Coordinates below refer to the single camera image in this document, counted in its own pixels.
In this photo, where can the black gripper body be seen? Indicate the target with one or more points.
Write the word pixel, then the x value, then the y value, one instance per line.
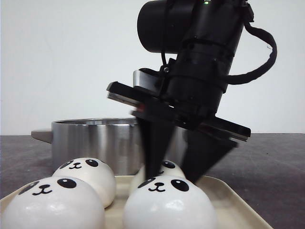
pixel 188 103

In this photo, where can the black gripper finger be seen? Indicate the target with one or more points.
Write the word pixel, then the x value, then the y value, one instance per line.
pixel 156 137
pixel 203 151

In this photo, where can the panda bun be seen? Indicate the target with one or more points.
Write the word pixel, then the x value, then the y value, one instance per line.
pixel 169 202
pixel 94 172
pixel 54 203
pixel 167 168

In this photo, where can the stainless steel steamer pot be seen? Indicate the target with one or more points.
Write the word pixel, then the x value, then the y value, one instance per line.
pixel 115 141

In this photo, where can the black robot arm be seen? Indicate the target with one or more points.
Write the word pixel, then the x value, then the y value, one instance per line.
pixel 203 34

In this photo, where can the cream plastic tray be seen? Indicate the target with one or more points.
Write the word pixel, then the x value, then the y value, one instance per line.
pixel 232 212

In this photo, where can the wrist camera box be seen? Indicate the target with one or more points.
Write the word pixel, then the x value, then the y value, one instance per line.
pixel 149 81

